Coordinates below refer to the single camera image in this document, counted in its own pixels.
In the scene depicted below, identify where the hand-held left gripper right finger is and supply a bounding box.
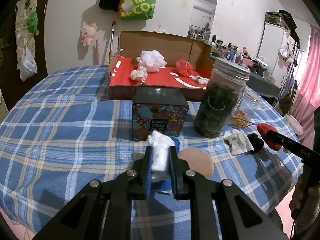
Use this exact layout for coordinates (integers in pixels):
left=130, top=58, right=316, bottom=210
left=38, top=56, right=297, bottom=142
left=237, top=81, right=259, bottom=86
left=169, top=145, right=288, bottom=240

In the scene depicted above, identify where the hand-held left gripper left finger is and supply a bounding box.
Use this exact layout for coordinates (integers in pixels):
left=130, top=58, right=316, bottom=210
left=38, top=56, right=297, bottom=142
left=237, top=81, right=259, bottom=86
left=26, top=145, right=153, bottom=240

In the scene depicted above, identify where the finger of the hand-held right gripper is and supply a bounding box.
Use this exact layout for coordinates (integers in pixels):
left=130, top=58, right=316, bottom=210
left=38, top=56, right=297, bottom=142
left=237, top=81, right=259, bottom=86
left=265, top=129, right=300, bottom=155

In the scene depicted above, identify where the white cloth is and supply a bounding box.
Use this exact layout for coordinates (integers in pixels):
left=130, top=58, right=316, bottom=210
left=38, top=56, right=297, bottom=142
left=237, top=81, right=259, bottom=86
left=147, top=131, right=175, bottom=180

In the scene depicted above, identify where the beige round powder puff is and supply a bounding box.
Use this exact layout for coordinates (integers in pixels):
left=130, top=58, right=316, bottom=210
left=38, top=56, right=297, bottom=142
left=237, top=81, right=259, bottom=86
left=177, top=148, right=215, bottom=179

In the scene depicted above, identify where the black knitted ball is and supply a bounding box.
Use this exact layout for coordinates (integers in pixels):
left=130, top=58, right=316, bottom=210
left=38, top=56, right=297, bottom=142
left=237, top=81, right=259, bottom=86
left=247, top=133, right=265, bottom=154

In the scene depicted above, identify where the white wipe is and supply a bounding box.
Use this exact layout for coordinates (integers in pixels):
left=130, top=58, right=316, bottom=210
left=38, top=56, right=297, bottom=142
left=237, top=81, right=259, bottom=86
left=223, top=132, right=253, bottom=155

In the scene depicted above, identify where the white fluffy rabbit keychain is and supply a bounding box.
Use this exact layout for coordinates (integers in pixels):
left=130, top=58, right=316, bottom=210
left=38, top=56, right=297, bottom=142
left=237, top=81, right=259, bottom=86
left=191, top=76, right=209, bottom=85

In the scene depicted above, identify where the red beaded ball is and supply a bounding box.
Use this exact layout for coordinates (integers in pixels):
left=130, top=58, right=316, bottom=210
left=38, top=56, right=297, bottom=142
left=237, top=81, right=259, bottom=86
left=175, top=59, right=193, bottom=77

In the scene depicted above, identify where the white mesh bath loofah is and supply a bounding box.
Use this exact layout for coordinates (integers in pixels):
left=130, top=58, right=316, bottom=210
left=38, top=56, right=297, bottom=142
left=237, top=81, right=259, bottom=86
left=137, top=50, right=167, bottom=72

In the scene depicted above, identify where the cardboard box red lining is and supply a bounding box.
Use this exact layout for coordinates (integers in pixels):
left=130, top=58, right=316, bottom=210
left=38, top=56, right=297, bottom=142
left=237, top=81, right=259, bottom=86
left=107, top=31, right=216, bottom=101

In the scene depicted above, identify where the person's right hand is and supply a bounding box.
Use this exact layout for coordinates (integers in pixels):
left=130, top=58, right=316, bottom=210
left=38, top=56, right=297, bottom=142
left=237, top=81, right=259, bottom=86
left=289, top=172, right=320, bottom=222

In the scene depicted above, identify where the cream fabric bag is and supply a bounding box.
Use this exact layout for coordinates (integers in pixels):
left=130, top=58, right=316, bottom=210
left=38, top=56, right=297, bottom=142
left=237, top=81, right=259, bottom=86
left=284, top=114, right=304, bottom=134

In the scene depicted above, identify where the dark dried plant bundle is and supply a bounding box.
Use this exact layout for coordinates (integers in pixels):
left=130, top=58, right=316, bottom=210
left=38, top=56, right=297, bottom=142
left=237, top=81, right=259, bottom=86
left=279, top=90, right=294, bottom=115

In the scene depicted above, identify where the small clear plastic jar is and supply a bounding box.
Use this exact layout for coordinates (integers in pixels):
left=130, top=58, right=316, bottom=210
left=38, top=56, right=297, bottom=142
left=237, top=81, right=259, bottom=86
left=232, top=90, right=262, bottom=128

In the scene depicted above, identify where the floral printed box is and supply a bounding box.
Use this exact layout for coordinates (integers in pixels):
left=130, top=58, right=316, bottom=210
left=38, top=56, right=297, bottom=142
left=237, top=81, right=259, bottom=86
left=132, top=87, right=190, bottom=142

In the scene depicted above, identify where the dark cloth covered table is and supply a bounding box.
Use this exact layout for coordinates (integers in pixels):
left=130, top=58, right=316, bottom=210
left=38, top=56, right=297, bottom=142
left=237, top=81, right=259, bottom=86
left=246, top=65, right=282, bottom=105

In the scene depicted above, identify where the pink curtain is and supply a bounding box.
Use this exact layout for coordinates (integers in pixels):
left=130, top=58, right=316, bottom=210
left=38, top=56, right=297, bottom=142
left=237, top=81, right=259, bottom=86
left=291, top=24, right=320, bottom=150

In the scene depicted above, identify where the large glass jar metal lid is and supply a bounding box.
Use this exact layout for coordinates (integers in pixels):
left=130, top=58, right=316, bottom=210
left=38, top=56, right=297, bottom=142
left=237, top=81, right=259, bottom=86
left=194, top=57, right=251, bottom=138

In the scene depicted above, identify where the blue plaid blanket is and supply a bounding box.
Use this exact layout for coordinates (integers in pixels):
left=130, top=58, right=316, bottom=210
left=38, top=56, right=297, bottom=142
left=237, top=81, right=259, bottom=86
left=0, top=65, right=304, bottom=233

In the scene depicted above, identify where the white wardrobe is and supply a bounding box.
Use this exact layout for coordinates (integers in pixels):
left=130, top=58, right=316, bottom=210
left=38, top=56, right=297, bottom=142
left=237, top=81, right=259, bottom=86
left=256, top=21, right=300, bottom=80

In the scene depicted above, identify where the group of cosmetic bottles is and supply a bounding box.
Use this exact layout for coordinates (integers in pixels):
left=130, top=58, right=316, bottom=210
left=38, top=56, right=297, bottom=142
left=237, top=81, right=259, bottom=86
left=189, top=24, right=277, bottom=80

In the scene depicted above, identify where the black clothes pile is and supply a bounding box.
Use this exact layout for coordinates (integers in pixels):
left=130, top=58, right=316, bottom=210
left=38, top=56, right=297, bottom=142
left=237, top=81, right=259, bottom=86
left=278, top=9, right=300, bottom=43

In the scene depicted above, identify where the dark suitcase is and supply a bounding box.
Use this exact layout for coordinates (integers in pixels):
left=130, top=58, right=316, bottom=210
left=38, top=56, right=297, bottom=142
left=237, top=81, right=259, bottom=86
left=265, top=12, right=285, bottom=25

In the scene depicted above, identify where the pink folded umbrella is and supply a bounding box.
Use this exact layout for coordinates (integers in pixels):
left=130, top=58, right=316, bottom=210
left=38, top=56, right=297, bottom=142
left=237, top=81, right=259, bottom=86
left=94, top=39, right=100, bottom=65

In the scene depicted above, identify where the metal stick orange tip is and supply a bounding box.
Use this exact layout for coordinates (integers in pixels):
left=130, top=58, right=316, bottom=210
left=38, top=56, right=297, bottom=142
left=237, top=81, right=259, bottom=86
left=109, top=21, right=117, bottom=62

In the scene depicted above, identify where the pink plush toy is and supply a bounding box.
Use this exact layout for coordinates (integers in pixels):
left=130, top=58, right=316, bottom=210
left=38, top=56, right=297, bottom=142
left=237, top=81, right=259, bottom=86
left=80, top=22, right=97, bottom=47

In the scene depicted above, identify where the clear plastic bag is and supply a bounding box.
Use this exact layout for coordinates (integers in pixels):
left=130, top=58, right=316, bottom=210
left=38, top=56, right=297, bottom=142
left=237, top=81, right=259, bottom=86
left=19, top=46, right=38, bottom=82

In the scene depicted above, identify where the green tote bag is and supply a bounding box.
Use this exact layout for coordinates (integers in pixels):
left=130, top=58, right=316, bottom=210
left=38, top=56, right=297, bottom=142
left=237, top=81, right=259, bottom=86
left=117, top=0, right=158, bottom=20

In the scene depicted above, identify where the hanging fabric organizer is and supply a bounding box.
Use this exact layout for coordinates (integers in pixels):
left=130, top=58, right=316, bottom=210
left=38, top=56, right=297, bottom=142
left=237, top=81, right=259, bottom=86
left=15, top=0, right=38, bottom=70

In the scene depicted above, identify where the green plush toy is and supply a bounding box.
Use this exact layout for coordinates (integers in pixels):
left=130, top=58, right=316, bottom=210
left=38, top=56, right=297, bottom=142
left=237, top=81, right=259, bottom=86
left=26, top=12, right=39, bottom=35

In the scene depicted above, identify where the dark wooden door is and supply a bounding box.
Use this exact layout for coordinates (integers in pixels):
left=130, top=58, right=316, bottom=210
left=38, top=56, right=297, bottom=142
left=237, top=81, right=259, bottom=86
left=0, top=0, right=54, bottom=110

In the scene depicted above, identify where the wall mirror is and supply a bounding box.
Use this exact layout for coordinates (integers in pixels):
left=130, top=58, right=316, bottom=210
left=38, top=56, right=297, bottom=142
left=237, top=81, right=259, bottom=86
left=188, top=0, right=218, bottom=40

